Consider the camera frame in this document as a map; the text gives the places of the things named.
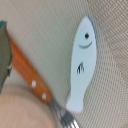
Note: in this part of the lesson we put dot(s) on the white toy fish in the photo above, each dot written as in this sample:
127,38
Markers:
83,62

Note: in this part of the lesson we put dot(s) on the round wooden plate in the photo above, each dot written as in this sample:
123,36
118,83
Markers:
20,108

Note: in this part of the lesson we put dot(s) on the fork with wooden handle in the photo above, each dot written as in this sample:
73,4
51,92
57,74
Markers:
41,90

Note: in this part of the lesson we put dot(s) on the beige woven placemat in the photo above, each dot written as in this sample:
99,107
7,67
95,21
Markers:
44,31

